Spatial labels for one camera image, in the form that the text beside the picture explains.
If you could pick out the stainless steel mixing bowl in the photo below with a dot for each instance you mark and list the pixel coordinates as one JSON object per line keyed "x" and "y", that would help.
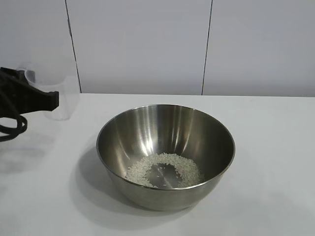
{"x": 160, "y": 132}

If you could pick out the clear plastic measuring cup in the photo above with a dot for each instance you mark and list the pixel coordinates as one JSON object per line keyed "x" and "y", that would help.
{"x": 69, "y": 98}

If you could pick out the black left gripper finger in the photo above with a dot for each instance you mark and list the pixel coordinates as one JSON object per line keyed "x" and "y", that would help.
{"x": 39, "y": 102}

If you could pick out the white rice grains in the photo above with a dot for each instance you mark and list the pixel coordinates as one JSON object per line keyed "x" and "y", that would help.
{"x": 137, "y": 169}

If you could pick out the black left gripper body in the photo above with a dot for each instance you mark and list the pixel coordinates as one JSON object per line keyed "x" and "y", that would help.
{"x": 8, "y": 93}

